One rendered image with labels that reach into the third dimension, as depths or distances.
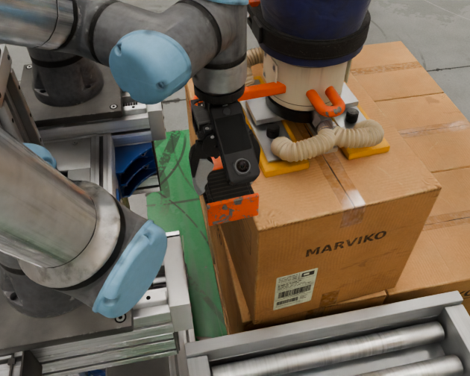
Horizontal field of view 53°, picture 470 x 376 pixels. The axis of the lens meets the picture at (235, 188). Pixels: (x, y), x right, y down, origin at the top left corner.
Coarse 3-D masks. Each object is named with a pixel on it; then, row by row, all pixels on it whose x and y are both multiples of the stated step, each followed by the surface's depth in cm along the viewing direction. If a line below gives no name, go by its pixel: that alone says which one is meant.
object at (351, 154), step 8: (344, 112) 109; (352, 112) 105; (360, 112) 109; (336, 120) 107; (344, 120) 107; (352, 120) 105; (360, 120) 107; (352, 128) 105; (384, 144) 102; (344, 152) 102; (352, 152) 101; (360, 152) 101; (368, 152) 101; (376, 152) 102
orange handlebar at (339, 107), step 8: (248, 0) 123; (248, 88) 96; (256, 88) 96; (264, 88) 96; (272, 88) 97; (280, 88) 97; (328, 88) 96; (248, 96) 96; (256, 96) 97; (264, 96) 98; (312, 96) 95; (328, 96) 96; (336, 96) 94; (312, 104) 95; (320, 104) 92; (336, 104) 92; (344, 104) 93; (320, 112) 92; (328, 112) 92; (336, 112) 92; (216, 160) 82
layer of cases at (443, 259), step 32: (352, 64) 199; (384, 64) 199; (416, 64) 199; (192, 96) 183; (384, 96) 183; (416, 96) 184; (192, 128) 195; (416, 128) 170; (448, 128) 170; (448, 160) 159; (448, 192) 149; (448, 224) 141; (224, 256) 141; (416, 256) 133; (448, 256) 133; (224, 288) 159; (416, 288) 126; (448, 288) 129; (288, 320) 124
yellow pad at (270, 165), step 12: (252, 84) 117; (252, 120) 107; (264, 132) 104; (276, 132) 102; (288, 132) 105; (264, 144) 102; (264, 156) 100; (276, 156) 99; (264, 168) 98; (276, 168) 97; (288, 168) 98; (300, 168) 99
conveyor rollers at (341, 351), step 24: (360, 336) 117; (384, 336) 116; (408, 336) 116; (432, 336) 117; (240, 360) 113; (264, 360) 112; (288, 360) 112; (312, 360) 113; (336, 360) 114; (432, 360) 113; (456, 360) 112
